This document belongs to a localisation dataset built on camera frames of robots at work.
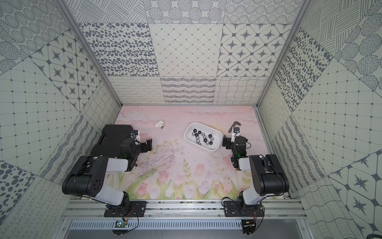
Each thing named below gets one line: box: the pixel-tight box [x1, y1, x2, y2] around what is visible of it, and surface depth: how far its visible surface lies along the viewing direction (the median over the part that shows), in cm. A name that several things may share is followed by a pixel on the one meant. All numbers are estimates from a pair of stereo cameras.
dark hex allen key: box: [228, 120, 242, 133], surface depth 112 cm
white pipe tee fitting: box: [155, 119, 165, 130], surface depth 108 cm
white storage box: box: [184, 121, 224, 152], surface depth 103 cm
